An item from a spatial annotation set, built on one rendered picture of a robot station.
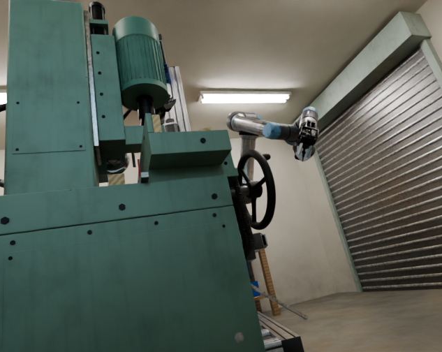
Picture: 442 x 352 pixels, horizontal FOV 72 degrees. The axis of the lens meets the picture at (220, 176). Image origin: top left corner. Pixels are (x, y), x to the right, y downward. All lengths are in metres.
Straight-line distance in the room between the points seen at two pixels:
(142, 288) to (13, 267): 0.26
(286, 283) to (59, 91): 4.28
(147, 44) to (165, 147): 0.56
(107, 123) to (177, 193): 0.37
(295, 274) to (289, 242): 0.48
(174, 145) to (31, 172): 0.40
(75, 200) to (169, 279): 0.29
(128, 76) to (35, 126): 0.35
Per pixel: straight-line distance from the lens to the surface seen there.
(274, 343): 1.56
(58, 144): 0.97
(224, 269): 0.79
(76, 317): 0.75
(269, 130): 1.41
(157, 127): 0.79
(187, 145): 0.77
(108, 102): 1.09
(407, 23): 3.80
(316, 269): 5.16
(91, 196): 0.79
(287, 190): 5.22
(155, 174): 0.83
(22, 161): 0.97
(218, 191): 0.83
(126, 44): 1.23
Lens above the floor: 0.53
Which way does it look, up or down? 18 degrees up
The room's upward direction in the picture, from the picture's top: 12 degrees counter-clockwise
